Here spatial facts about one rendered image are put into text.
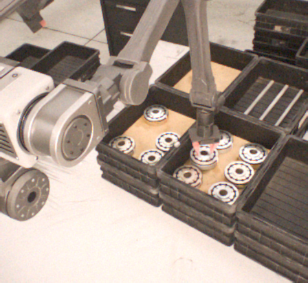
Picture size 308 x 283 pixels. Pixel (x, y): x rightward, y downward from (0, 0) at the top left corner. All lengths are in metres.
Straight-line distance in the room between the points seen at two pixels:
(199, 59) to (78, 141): 0.57
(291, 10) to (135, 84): 2.43
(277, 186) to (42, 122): 0.95
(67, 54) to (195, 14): 1.81
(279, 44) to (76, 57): 1.38
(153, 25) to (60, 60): 1.92
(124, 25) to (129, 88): 2.27
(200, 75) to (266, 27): 1.79
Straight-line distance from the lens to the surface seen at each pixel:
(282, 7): 3.26
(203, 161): 1.51
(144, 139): 1.67
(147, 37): 0.98
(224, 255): 1.50
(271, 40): 3.08
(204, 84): 1.31
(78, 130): 0.81
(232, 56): 2.00
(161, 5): 1.02
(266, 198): 1.49
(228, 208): 1.32
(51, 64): 2.82
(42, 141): 0.80
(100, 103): 0.83
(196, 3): 1.18
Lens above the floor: 1.99
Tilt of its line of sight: 42 degrees down
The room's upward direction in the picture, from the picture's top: 6 degrees counter-clockwise
